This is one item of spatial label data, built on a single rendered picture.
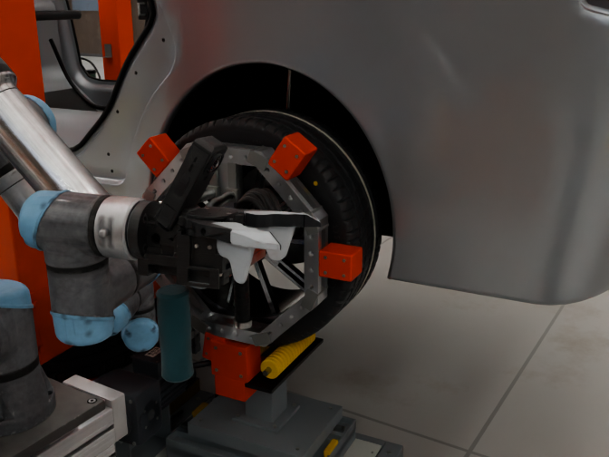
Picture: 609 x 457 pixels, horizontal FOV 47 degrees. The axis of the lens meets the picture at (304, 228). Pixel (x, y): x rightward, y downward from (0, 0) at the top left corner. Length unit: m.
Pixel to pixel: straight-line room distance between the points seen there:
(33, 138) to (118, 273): 0.23
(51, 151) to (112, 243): 0.24
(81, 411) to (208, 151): 0.63
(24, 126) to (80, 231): 0.24
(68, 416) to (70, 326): 0.37
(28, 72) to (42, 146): 0.89
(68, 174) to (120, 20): 4.18
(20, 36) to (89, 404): 0.98
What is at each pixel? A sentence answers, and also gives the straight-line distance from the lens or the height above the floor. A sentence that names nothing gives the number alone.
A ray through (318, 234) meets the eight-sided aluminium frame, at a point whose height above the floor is 0.93.
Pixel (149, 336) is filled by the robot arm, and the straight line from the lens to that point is 1.51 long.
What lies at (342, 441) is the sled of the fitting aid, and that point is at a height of 0.16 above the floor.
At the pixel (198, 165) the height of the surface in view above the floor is 1.30.
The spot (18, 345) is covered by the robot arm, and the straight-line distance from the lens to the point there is 1.21.
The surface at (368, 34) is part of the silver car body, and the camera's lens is 1.84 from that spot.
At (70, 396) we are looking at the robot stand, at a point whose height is 0.82.
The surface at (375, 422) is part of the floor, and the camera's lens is 2.69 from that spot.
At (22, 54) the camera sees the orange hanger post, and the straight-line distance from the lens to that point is 1.91.
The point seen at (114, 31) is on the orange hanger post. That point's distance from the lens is 5.18.
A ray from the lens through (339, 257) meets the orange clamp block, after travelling 1.72.
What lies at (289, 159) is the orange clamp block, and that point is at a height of 1.11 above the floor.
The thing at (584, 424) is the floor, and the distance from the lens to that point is 2.85.
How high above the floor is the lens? 1.48
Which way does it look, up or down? 18 degrees down
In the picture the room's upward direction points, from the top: straight up
